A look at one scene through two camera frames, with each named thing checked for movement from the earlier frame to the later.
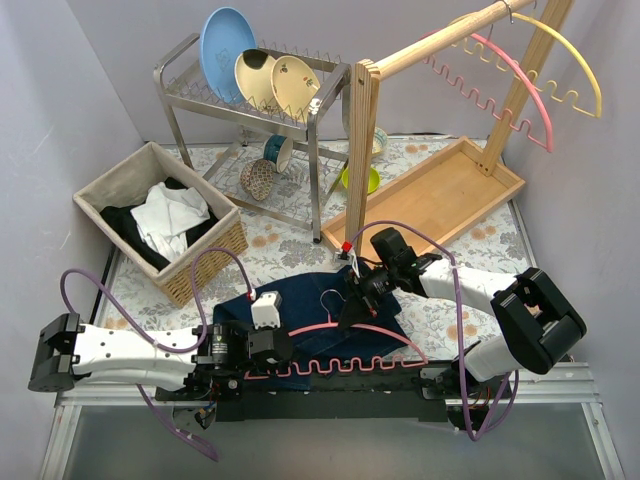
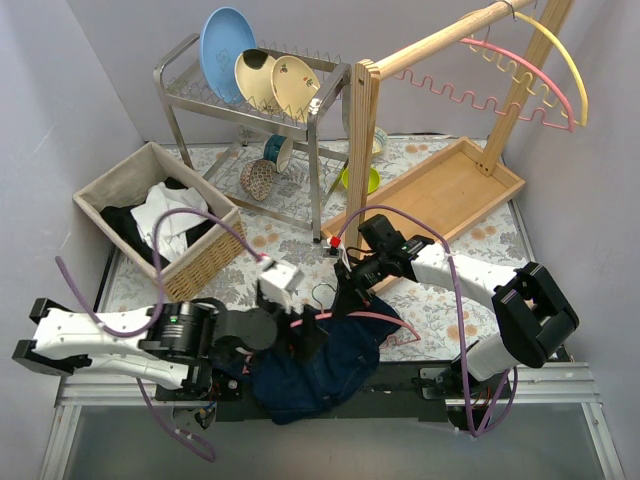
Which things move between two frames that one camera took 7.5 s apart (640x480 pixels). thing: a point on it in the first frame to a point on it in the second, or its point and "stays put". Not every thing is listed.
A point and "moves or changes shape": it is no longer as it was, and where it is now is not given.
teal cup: (278, 150) stays put
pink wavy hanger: (529, 75) moves or changes shape
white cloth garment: (166, 215) stays put
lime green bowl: (373, 179) stays put
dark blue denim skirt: (310, 318) moves or changes shape
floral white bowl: (379, 140) stays put
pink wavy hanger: (346, 362) to (411, 333)
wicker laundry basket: (162, 215) stays put
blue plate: (225, 35) stays put
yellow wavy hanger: (511, 16) to (527, 80)
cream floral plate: (294, 86) stays put
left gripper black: (279, 347) to (304, 330)
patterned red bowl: (257, 178) stays put
